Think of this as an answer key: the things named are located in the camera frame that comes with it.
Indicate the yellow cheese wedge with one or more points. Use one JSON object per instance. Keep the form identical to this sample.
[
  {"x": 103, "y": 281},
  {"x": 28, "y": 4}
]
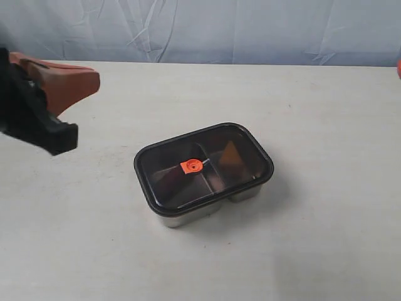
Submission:
[{"x": 230, "y": 158}]

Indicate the light blue backdrop cloth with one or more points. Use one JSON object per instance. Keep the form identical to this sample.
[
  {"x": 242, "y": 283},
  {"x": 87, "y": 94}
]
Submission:
[{"x": 361, "y": 33}]

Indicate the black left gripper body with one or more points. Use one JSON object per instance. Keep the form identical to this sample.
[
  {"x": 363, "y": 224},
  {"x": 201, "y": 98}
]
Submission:
[{"x": 22, "y": 100}]

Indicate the red sausage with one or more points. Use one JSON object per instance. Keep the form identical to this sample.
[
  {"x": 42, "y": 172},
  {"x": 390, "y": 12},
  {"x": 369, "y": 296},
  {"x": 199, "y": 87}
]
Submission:
[{"x": 170, "y": 184}]

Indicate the dark transparent lid orange valve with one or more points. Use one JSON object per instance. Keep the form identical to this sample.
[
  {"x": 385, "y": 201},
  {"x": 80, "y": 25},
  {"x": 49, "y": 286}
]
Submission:
[{"x": 197, "y": 153}]

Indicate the steel two-compartment lunch box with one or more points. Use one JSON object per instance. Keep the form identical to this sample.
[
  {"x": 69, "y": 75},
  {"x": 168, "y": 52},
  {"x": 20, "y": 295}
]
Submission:
[{"x": 182, "y": 219}]

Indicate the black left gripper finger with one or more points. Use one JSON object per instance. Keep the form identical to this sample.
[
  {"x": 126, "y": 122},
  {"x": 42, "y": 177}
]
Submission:
[{"x": 50, "y": 135}]

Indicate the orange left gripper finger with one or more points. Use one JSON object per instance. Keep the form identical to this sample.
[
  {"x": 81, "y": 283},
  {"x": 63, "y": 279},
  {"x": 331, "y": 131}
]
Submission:
[{"x": 64, "y": 85}]

